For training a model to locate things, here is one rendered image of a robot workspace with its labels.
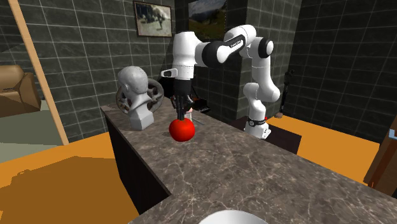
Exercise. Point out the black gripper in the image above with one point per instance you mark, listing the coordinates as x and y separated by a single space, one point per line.
182 90

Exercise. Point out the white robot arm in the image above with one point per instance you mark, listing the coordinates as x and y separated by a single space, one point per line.
259 74

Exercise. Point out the grey spoked wheel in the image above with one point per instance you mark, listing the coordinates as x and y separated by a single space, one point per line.
156 93

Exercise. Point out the black box with red edge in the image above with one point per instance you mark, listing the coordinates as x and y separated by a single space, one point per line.
203 105

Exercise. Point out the red apple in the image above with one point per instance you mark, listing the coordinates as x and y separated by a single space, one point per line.
182 131

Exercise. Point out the grey head bust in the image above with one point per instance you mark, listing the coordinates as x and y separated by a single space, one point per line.
134 83

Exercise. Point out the dark robot stand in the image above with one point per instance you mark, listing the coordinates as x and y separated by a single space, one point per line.
283 141

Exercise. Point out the white bowl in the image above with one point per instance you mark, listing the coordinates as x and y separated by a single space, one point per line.
232 218

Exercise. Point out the brown sofa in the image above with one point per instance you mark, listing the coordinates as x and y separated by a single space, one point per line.
15 93

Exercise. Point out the brown wooden cabinet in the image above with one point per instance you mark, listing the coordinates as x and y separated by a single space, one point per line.
383 167

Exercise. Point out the landscape wall picture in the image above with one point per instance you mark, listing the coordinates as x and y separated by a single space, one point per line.
207 18

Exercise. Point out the framed grey wall picture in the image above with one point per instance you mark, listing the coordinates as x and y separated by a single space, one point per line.
153 19

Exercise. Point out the wooden door frame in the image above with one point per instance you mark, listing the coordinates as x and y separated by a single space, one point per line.
40 74

